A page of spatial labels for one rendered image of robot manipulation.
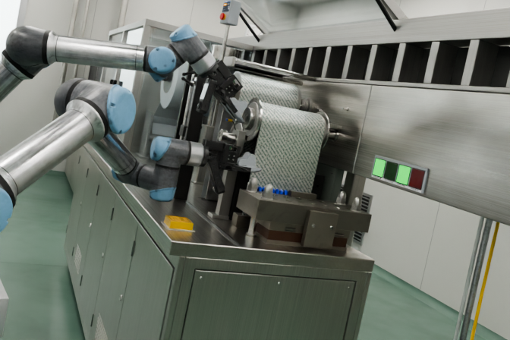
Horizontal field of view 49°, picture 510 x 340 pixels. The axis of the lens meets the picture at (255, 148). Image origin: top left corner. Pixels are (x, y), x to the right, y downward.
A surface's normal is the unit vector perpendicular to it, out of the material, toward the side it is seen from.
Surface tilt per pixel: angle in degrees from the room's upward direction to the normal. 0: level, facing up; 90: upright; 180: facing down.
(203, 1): 90
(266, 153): 90
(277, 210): 90
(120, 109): 86
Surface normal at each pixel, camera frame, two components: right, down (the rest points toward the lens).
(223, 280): 0.38, 0.15
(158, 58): 0.13, 0.10
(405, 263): -0.91, -0.15
